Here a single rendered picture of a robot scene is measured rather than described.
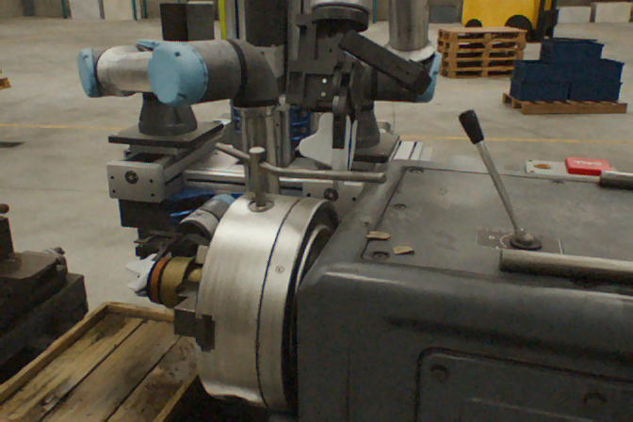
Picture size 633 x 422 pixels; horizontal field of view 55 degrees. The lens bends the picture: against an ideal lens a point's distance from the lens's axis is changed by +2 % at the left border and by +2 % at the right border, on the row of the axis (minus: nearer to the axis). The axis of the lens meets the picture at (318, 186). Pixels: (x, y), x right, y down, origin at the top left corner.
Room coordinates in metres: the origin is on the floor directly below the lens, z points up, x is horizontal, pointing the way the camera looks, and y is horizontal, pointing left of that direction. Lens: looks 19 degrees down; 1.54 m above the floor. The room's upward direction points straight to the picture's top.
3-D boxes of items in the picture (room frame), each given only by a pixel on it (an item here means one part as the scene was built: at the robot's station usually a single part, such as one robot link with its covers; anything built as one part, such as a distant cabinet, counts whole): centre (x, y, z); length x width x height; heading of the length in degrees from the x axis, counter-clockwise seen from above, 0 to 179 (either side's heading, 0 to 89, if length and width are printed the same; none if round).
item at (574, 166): (0.90, -0.42, 1.26); 0.06 x 0.06 x 0.02; 74
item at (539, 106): (7.40, -3.02, 0.39); 1.20 x 0.80 x 0.79; 92
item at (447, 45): (10.13, -2.66, 0.36); 1.26 x 0.86 x 0.73; 95
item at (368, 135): (1.43, -0.08, 1.21); 0.15 x 0.15 x 0.10
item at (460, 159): (0.94, -0.26, 1.24); 0.09 x 0.08 x 0.03; 74
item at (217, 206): (1.13, 0.21, 1.08); 0.11 x 0.08 x 0.09; 164
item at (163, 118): (1.56, 0.40, 1.21); 0.15 x 0.15 x 0.10
